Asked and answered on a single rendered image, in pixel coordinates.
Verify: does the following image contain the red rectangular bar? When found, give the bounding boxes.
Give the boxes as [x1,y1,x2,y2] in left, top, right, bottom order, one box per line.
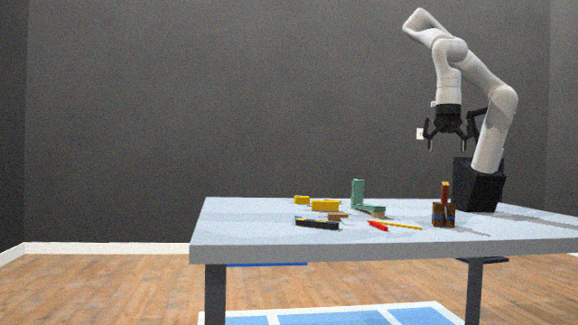
[369,221,388,231]

